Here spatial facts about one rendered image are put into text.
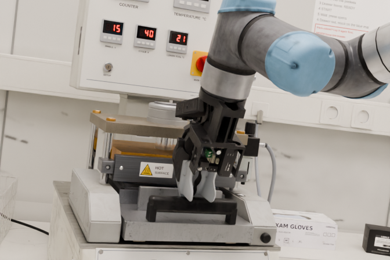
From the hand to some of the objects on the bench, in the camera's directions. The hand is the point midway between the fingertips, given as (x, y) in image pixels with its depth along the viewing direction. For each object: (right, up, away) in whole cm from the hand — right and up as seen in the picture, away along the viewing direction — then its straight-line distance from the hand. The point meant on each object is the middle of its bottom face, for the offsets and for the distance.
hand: (188, 198), depth 89 cm
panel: (+1, -25, -9) cm, 27 cm away
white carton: (+27, -21, +61) cm, 70 cm away
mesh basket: (-60, -16, +46) cm, 77 cm away
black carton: (+52, -25, +61) cm, 84 cm away
